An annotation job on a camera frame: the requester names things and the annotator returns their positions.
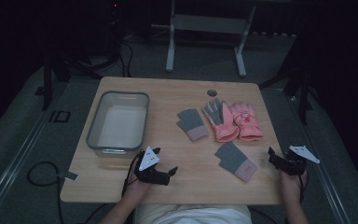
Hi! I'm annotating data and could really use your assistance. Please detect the black stand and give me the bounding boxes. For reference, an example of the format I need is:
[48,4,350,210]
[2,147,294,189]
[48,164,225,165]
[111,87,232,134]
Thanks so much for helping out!
[258,59,316,126]
[34,36,124,111]

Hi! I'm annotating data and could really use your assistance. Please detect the pink glove with printed back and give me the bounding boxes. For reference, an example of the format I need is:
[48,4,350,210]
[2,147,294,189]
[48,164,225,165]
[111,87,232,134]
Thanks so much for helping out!
[228,102,264,143]

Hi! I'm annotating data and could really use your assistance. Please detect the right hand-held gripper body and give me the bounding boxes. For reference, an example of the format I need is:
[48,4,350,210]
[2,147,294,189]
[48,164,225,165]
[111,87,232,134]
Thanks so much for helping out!
[273,145,321,176]

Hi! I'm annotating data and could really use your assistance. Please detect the pink glove with grey palm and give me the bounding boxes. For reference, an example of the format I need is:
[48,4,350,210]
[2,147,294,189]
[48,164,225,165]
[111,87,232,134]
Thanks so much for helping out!
[202,97,241,144]

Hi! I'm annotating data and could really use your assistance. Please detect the small black frame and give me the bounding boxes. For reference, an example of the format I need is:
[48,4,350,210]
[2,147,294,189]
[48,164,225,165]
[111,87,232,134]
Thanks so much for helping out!
[48,109,72,123]

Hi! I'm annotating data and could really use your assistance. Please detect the grey plastic bin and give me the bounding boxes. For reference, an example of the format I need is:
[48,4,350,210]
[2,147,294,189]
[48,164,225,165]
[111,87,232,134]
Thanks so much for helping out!
[86,90,151,159]

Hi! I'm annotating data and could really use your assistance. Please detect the black cable loop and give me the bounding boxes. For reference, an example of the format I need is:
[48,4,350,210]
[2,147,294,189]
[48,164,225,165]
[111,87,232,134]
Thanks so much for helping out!
[26,161,65,224]

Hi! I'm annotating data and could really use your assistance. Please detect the small grey metal plate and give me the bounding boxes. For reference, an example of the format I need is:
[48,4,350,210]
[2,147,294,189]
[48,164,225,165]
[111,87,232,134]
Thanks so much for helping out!
[56,170,79,182]

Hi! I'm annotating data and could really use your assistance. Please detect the black floor cable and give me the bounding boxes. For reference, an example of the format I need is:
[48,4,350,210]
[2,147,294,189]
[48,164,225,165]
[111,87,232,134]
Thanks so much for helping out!
[117,38,135,78]

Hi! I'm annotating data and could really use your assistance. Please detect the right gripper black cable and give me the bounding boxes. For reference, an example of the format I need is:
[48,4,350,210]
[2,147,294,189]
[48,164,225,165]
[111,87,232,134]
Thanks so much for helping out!
[296,174,310,203]

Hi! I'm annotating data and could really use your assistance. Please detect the person's left hand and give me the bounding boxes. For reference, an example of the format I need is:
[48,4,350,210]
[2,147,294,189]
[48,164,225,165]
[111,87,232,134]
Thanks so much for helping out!
[121,172,153,204]

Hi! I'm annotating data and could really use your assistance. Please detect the person's right hand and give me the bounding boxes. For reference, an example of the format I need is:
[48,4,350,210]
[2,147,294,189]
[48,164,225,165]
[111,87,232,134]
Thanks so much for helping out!
[279,169,310,204]

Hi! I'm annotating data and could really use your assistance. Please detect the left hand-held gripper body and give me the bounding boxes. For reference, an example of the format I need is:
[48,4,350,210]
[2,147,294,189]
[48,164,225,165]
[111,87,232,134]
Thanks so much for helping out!
[133,146,172,187]

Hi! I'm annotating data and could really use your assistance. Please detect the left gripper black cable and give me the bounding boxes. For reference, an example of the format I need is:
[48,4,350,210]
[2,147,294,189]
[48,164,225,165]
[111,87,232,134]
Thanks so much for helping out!
[120,153,143,198]

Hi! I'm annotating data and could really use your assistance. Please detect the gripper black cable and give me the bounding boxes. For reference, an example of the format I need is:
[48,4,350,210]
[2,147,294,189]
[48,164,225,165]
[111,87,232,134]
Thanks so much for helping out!
[120,153,143,198]
[296,174,310,203]

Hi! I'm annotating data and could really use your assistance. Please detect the white metal stand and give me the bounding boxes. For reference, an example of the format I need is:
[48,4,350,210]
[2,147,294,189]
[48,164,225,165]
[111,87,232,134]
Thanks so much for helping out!
[165,0,258,78]

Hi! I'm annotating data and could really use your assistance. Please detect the metal floor rail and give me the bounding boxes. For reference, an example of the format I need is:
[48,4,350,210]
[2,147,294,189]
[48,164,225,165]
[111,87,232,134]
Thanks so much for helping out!
[283,92,353,224]
[0,102,55,224]

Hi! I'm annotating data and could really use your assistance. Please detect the person's white shirt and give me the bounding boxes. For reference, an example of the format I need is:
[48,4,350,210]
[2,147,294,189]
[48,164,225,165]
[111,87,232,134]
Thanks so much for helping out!
[132,203,254,224]

